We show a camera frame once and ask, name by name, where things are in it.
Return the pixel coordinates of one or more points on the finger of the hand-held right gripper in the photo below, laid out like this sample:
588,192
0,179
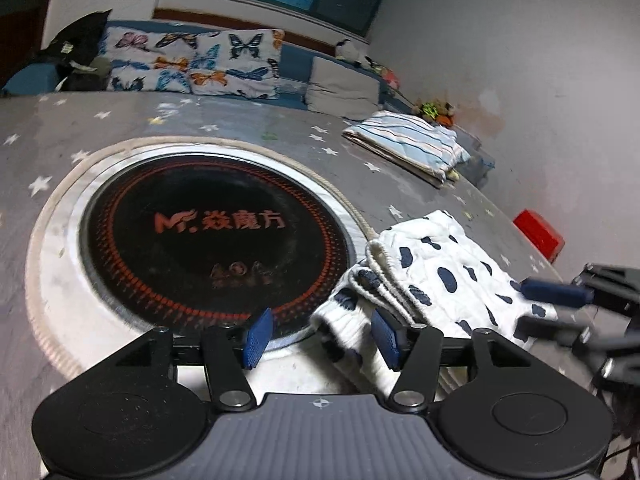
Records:
555,292
550,330

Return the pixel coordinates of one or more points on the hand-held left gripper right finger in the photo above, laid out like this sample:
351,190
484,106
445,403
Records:
387,337

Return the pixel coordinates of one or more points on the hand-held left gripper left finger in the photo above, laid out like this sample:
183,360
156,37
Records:
257,337

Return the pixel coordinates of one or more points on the white polka dot pants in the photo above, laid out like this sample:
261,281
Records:
450,260

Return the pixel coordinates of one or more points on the red box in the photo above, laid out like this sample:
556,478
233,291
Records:
539,232

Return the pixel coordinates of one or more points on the round black induction cooktop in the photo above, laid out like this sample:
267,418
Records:
200,260

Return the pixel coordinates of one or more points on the clear plastic bin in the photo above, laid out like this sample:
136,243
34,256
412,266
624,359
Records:
482,162

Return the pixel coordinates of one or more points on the grey star print tablecloth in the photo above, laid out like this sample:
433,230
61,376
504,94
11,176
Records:
310,160

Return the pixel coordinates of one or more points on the folded striped cloth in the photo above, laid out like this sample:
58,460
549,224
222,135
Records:
405,135

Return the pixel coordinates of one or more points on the round beige cooktop rim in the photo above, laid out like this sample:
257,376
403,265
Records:
55,260

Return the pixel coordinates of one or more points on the small colourful toys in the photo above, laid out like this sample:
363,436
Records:
436,111

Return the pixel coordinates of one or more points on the grey cushion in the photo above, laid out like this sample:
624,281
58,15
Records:
342,87

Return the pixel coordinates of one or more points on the butterfly print pillow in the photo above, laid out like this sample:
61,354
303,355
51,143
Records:
145,60
235,62

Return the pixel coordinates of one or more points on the blue sofa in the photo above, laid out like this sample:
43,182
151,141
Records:
295,60

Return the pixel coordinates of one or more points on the black jacket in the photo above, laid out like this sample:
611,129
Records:
75,55

